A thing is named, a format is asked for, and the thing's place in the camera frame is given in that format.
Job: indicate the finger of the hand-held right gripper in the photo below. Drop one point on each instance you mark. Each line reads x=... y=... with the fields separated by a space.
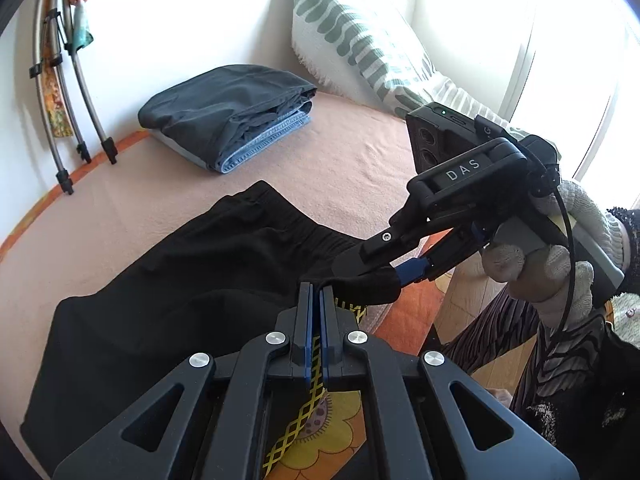
x=372 y=252
x=411 y=270

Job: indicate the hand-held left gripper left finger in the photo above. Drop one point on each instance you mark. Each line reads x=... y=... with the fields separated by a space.
x=305 y=322

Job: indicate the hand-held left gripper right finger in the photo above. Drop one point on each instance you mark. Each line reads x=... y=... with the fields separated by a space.
x=327 y=322

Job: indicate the black pants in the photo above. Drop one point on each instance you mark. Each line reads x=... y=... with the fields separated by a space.
x=175 y=285

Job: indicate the person's right hand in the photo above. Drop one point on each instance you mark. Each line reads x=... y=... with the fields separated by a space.
x=582 y=212

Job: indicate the pink blanket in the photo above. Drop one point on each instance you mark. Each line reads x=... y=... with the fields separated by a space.
x=340 y=160

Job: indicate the person's striped trousers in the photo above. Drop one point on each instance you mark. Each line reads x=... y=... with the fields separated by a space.
x=500 y=330

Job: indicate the blue folded jeans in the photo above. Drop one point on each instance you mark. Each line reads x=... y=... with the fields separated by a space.
x=265 y=142

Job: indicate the green patterned white pillow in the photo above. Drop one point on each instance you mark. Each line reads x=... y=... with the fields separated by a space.
x=350 y=35

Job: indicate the light grey folded garment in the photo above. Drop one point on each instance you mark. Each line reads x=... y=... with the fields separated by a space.
x=182 y=152

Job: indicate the folded dark clothes stack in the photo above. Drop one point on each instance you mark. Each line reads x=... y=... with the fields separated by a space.
x=215 y=102

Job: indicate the person's black top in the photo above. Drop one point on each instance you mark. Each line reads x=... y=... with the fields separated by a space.
x=595 y=400

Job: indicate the metal drying rack legs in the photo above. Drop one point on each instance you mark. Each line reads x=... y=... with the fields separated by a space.
x=87 y=95

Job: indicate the grey metal rod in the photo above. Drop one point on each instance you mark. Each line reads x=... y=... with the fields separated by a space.
x=67 y=105
x=42 y=110

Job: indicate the yellow patterned hanging cloth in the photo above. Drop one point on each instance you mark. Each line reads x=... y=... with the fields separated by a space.
x=56 y=105

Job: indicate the orange and teal hanging cloth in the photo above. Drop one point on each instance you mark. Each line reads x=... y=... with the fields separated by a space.
x=80 y=25

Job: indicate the white window frame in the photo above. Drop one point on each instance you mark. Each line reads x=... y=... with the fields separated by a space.
x=522 y=70

